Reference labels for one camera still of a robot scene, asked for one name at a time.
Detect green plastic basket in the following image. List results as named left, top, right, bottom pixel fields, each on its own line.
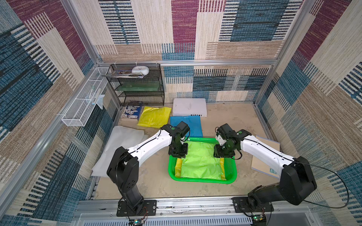
left=168, top=137, right=237, bottom=184

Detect large yellow raincoat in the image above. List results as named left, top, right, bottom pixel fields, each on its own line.
left=174, top=157, right=226, bottom=180

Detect lime green raincoat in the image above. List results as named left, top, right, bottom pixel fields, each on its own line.
left=180, top=141, right=225, bottom=180

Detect blue raincoat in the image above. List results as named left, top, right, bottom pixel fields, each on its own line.
left=170, top=115, right=203, bottom=137

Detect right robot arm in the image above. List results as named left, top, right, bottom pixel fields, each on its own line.
left=214, top=124, right=317, bottom=211

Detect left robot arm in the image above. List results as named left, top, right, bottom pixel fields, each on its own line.
left=107, top=121, right=190, bottom=216

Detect small yellow folded raincoat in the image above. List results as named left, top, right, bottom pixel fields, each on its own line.
left=137, top=106, right=172, bottom=129

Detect white folded raincoat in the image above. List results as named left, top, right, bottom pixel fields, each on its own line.
left=91, top=126, right=149, bottom=177

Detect cardboard box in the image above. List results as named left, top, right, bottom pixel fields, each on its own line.
left=251, top=136, right=280, bottom=179

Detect white flat box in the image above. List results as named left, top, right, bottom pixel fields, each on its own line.
left=173, top=98, right=207, bottom=117

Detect blue printed packet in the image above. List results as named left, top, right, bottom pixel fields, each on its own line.
left=121, top=105, right=142, bottom=120

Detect white round object on shelf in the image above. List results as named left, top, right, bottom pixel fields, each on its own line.
left=132, top=66, right=150, bottom=76

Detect magazines on shelf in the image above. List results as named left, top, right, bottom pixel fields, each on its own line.
left=103, top=70, right=144, bottom=79

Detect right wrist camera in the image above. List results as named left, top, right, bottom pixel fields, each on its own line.
left=216, top=123, right=235, bottom=146

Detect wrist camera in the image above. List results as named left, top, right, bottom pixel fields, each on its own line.
left=176, top=121, right=190, bottom=138
left=216, top=123, right=235, bottom=146

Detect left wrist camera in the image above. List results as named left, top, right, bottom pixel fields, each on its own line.
left=176, top=121, right=190, bottom=138

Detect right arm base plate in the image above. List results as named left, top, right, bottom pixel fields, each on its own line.
left=232, top=196, right=274, bottom=213

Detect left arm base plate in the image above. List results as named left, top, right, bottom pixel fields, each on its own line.
left=116, top=200, right=157, bottom=217

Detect black wire shelf rack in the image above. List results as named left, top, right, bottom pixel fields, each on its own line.
left=106, top=64, right=165, bottom=106

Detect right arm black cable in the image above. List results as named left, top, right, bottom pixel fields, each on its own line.
left=302, top=162, right=350, bottom=210

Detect aluminium front rail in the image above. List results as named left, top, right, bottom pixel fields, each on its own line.
left=71, top=195, right=322, bottom=226

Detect white wire wall basket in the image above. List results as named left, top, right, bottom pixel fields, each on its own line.
left=61, top=67, right=108, bottom=127

